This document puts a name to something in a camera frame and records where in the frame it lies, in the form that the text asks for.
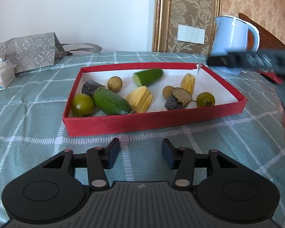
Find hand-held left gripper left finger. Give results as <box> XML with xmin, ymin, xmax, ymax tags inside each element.
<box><xmin>41</xmin><ymin>138</ymin><xmax>121</xmax><ymax>191</ymax></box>

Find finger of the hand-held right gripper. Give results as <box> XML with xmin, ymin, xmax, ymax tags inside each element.
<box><xmin>207</xmin><ymin>50</ymin><xmax>276</xmax><ymax>70</ymax></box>

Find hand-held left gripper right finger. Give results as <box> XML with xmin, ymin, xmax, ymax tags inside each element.
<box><xmin>162</xmin><ymin>138</ymin><xmax>241</xmax><ymax>191</ymax></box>

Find red shallow cardboard tray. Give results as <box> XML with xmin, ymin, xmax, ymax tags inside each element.
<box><xmin>63</xmin><ymin>62</ymin><xmax>247</xmax><ymax>137</ymax></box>

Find cucumber piece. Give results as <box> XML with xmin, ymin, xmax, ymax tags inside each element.
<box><xmin>133</xmin><ymin>69</ymin><xmax>164</xmax><ymax>87</ymax></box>
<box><xmin>93</xmin><ymin>88</ymin><xmax>134</xmax><ymax>116</ymax></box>

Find green tomato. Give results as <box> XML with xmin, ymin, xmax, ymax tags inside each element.
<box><xmin>72</xmin><ymin>93</ymin><xmax>95</xmax><ymax>117</ymax></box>
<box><xmin>196</xmin><ymin>92</ymin><xmax>215</xmax><ymax>107</ymax></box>

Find cut eggplant piece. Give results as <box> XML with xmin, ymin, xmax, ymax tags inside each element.
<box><xmin>165</xmin><ymin>87</ymin><xmax>193</xmax><ymax>111</ymax></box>

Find yellow jackfruit piece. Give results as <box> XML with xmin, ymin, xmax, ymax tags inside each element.
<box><xmin>126</xmin><ymin>86</ymin><xmax>154</xmax><ymax>114</ymax></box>
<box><xmin>180</xmin><ymin>73</ymin><xmax>196</xmax><ymax>95</ymax></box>

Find brown longan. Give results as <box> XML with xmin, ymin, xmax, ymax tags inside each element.
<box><xmin>162</xmin><ymin>85</ymin><xmax>175</xmax><ymax>99</ymax></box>
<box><xmin>107</xmin><ymin>76</ymin><xmax>123</xmax><ymax>93</ymax></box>

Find dark eggplant piece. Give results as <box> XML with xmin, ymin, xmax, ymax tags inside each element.
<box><xmin>82</xmin><ymin>79</ymin><xmax>106</xmax><ymax>98</ymax></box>

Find red box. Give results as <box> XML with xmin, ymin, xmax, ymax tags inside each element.
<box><xmin>258</xmin><ymin>68</ymin><xmax>285</xmax><ymax>84</ymax></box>

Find light blue electric kettle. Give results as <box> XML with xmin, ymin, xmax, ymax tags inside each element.
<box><xmin>210</xmin><ymin>15</ymin><xmax>260</xmax><ymax>75</ymax></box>

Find wooden headboard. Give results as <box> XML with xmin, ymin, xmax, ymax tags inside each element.
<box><xmin>239</xmin><ymin>13</ymin><xmax>285</xmax><ymax>53</ymax></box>

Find green checked tablecloth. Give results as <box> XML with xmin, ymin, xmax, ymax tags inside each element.
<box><xmin>0</xmin><ymin>51</ymin><xmax>285</xmax><ymax>228</ymax></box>

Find grey patterned gift bag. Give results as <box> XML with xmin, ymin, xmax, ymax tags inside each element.
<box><xmin>0</xmin><ymin>32</ymin><xmax>102</xmax><ymax>74</ymax></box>

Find tissue pack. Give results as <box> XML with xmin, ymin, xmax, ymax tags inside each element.
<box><xmin>0</xmin><ymin>57</ymin><xmax>16</xmax><ymax>94</ymax></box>

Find white wall switch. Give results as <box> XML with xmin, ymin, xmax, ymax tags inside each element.
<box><xmin>177</xmin><ymin>24</ymin><xmax>206</xmax><ymax>44</ymax></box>

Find gold wall frame moulding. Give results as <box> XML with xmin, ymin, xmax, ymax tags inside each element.
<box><xmin>152</xmin><ymin>0</ymin><xmax>222</xmax><ymax>53</ymax></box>

